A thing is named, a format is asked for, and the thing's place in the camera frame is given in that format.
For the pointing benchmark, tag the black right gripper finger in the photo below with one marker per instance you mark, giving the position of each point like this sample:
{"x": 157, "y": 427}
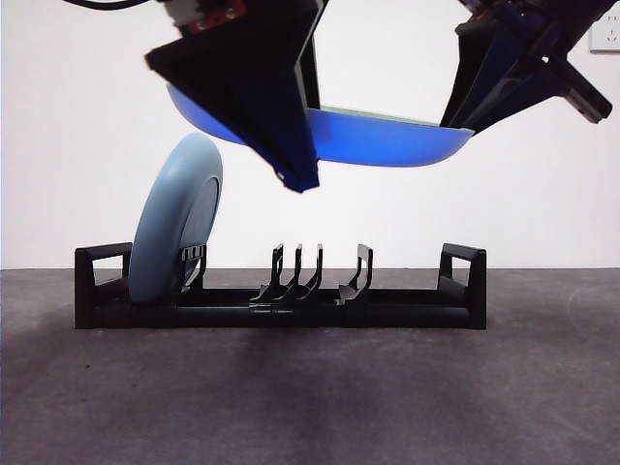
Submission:
{"x": 470, "y": 63}
{"x": 518, "y": 72}

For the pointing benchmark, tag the light blue plate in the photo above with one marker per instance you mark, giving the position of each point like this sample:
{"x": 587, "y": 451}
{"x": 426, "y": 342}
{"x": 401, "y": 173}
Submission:
{"x": 164, "y": 218}

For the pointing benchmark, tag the green plate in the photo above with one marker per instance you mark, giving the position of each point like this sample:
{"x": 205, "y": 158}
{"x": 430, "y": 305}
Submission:
{"x": 378, "y": 145}

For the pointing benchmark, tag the white wall socket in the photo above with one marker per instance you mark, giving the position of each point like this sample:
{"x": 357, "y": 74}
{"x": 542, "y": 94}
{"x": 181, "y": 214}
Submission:
{"x": 608, "y": 39}

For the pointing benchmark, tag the black plate rack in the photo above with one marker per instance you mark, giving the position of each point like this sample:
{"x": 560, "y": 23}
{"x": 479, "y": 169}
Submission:
{"x": 387, "y": 310}

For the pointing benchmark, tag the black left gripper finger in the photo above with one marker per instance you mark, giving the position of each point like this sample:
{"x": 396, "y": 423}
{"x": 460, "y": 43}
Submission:
{"x": 310, "y": 72}
{"x": 247, "y": 87}

